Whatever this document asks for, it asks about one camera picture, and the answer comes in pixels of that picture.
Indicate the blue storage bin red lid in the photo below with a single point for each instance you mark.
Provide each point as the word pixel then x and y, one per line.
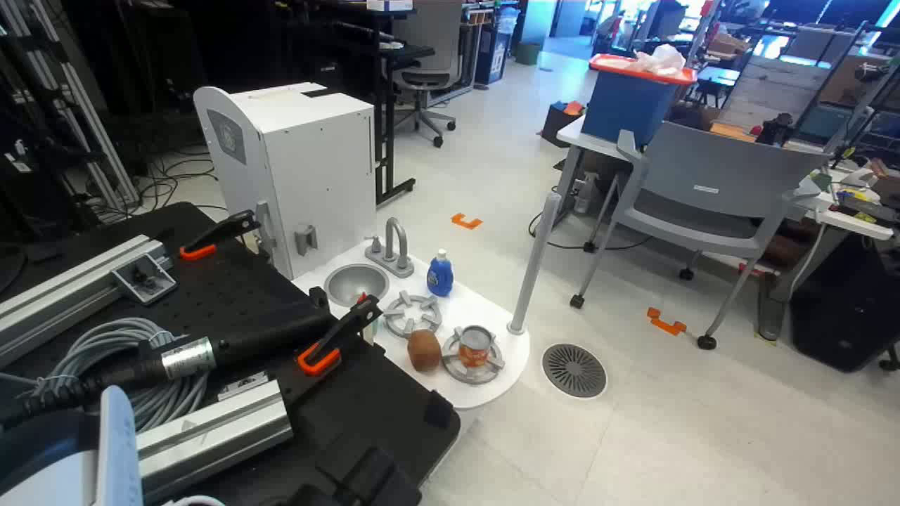
pixel 631 98

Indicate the white toy kitchen cabinet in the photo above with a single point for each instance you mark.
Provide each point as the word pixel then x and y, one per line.
pixel 302 162

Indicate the aluminium extrusion rail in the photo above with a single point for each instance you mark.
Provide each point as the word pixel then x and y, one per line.
pixel 136 269
pixel 211 439

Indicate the brown round toy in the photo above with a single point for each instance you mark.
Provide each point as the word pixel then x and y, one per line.
pixel 423 351

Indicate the white table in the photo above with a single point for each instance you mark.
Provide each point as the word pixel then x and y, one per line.
pixel 813 199

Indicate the orange floor marker near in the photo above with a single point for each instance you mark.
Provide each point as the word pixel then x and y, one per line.
pixel 662 324

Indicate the black bag on floor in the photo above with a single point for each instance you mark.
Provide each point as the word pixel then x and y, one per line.
pixel 846 313

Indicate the lower aluminium extrusion rail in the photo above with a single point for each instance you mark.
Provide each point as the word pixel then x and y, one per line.
pixel 211 439

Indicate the orange floor marker far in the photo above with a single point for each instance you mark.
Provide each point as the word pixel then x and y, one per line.
pixel 467 224

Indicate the grey toy sink basin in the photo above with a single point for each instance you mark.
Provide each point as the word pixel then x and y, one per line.
pixel 346 284

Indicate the black cable metal connector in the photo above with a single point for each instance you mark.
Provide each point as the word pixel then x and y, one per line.
pixel 180 360

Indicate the black equipment case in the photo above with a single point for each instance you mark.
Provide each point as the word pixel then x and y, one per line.
pixel 360 438

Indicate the light blue flat object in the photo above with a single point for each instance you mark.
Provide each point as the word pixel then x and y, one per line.
pixel 115 469

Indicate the orange object in cup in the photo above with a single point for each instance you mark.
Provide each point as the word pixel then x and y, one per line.
pixel 474 355

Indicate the right grey stove burner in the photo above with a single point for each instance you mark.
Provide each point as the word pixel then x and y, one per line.
pixel 460 373

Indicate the far orange-handled black clamp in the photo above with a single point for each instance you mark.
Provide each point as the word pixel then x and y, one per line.
pixel 208 241

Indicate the round floor drain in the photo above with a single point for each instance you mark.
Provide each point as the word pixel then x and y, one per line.
pixel 573 370

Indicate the near orange-handled black clamp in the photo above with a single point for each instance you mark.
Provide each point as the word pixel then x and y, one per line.
pixel 327 353

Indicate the left grey stove burner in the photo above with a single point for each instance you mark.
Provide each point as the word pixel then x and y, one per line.
pixel 410 313

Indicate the orange-handled black clamp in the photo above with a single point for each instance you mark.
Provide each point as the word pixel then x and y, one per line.
pixel 208 241
pixel 327 353

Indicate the clear cup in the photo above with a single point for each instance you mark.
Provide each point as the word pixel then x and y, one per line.
pixel 476 336

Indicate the grey stove burner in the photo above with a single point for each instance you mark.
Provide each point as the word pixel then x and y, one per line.
pixel 410 313
pixel 460 373

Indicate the upper aluminium extrusion rail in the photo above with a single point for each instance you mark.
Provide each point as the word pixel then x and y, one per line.
pixel 136 269

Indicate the black office swivel chair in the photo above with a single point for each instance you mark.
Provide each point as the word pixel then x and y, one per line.
pixel 423 71

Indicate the orange floor marker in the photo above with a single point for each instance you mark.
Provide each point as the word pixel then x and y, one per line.
pixel 662 324
pixel 467 224

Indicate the blue soap bottle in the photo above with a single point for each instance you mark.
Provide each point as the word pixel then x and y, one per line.
pixel 440 277

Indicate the grey plastic chair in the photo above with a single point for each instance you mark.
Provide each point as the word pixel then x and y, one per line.
pixel 707 195

